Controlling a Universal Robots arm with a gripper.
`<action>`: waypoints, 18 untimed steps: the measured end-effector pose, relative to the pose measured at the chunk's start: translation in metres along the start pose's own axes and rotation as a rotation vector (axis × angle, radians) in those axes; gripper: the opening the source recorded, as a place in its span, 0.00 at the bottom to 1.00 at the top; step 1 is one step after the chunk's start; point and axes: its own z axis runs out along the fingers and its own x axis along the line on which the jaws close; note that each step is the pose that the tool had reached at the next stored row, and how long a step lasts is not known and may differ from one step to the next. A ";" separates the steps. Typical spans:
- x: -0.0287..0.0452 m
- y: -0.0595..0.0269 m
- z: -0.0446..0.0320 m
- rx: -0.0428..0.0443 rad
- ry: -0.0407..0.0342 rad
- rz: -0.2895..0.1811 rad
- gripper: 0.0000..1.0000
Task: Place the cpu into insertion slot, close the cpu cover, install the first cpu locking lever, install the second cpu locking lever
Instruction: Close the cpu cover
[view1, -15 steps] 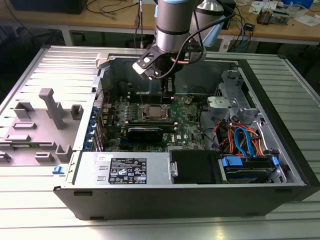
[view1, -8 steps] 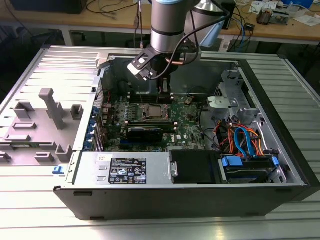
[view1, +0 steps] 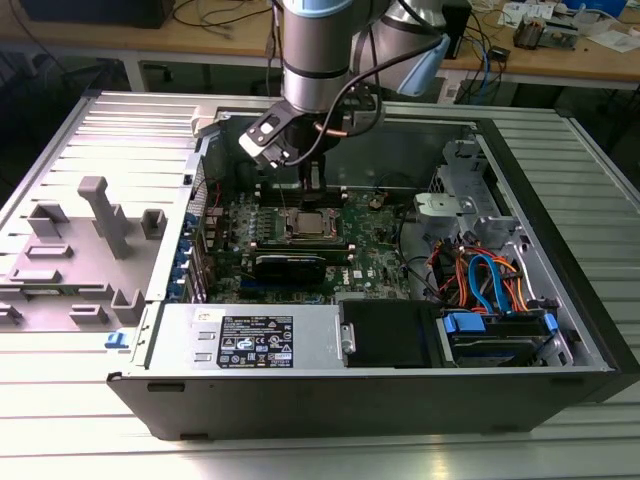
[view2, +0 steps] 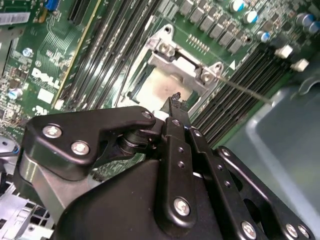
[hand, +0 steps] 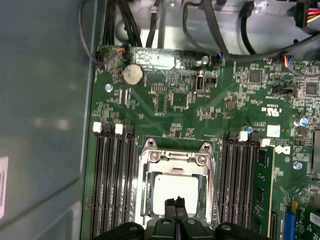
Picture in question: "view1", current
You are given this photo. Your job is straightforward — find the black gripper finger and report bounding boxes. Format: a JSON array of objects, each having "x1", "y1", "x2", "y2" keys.
[{"x1": 298, "y1": 160, "x2": 326, "y2": 204}]

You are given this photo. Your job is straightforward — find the metal socket cover frame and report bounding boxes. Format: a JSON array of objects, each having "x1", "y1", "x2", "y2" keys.
[{"x1": 285, "y1": 207, "x2": 338, "y2": 244}]

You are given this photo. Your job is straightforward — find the black RAM slot bank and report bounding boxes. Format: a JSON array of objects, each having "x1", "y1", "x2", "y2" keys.
[{"x1": 254, "y1": 181, "x2": 351, "y2": 207}]

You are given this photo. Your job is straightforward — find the blue expansion slot latches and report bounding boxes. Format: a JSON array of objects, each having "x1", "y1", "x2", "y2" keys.
[{"x1": 168, "y1": 212, "x2": 195, "y2": 302}]

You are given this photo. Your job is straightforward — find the green motherboard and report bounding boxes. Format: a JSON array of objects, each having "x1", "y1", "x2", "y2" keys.
[{"x1": 199, "y1": 188, "x2": 427, "y2": 306}]

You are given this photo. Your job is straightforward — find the black graphics card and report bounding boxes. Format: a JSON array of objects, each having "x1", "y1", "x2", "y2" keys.
[{"x1": 251, "y1": 252, "x2": 327, "y2": 287}]

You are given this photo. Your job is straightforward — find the silver metal drive cage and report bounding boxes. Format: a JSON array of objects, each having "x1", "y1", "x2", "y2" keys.
[{"x1": 412, "y1": 138, "x2": 524, "y2": 251}]

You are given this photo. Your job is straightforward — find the white QR label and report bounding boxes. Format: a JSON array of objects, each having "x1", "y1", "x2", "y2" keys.
[{"x1": 439, "y1": 77, "x2": 462, "y2": 105}]

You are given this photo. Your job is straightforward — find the black tower box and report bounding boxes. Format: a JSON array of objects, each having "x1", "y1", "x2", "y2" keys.
[{"x1": 442, "y1": 0, "x2": 474, "y2": 61}]

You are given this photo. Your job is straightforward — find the grey power supply unit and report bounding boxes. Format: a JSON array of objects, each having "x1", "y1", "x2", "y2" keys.
[{"x1": 143, "y1": 302, "x2": 347, "y2": 372}]

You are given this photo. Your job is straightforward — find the blue disk carrier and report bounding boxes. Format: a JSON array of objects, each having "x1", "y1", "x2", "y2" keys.
[{"x1": 439, "y1": 309, "x2": 560, "y2": 369}]

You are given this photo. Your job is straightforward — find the wooden desk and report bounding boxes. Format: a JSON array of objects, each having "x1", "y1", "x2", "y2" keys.
[{"x1": 0, "y1": 0, "x2": 640, "y2": 94}]

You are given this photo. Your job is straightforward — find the black open PC case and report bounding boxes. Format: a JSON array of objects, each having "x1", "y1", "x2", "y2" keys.
[{"x1": 105, "y1": 102, "x2": 640, "y2": 442}]

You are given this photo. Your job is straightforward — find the large black flat box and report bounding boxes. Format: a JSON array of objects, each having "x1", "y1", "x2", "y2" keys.
[{"x1": 22, "y1": 0, "x2": 175, "y2": 30}]

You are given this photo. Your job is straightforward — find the grey plastic parts rack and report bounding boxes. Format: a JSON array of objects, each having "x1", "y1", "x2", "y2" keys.
[{"x1": 0, "y1": 175, "x2": 169, "y2": 334}]

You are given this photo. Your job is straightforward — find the metal heat sink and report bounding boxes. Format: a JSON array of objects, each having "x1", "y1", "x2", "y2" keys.
[{"x1": 514, "y1": 13, "x2": 547, "y2": 50}]

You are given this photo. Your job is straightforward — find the white printed cards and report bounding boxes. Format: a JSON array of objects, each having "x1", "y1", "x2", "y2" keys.
[{"x1": 498, "y1": 1, "x2": 557, "y2": 27}]

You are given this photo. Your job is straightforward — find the black hard disk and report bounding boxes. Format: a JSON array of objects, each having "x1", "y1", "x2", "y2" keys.
[{"x1": 449, "y1": 332, "x2": 549, "y2": 369}]

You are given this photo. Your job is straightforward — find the grey metal device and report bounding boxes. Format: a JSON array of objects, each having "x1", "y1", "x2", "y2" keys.
[{"x1": 544, "y1": 18, "x2": 584, "y2": 51}]

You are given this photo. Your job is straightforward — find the white paper sheet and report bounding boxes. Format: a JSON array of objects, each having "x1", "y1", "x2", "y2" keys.
[{"x1": 585, "y1": 27, "x2": 640, "y2": 55}]

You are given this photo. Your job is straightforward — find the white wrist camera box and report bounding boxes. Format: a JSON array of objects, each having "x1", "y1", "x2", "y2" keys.
[{"x1": 238, "y1": 101, "x2": 297, "y2": 170}]

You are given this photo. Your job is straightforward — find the thin red wire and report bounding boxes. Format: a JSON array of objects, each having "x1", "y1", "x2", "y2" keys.
[{"x1": 193, "y1": 178, "x2": 222, "y2": 214}]

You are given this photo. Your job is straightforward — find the blue cable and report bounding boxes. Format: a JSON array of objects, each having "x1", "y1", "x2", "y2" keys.
[{"x1": 476, "y1": 40, "x2": 495, "y2": 105}]

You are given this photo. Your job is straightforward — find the blue flat wire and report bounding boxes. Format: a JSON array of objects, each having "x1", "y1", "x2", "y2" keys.
[{"x1": 467, "y1": 253, "x2": 512, "y2": 317}]

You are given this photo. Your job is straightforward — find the orange wire bundle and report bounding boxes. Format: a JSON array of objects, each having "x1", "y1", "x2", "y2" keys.
[{"x1": 430, "y1": 241, "x2": 532, "y2": 315}]

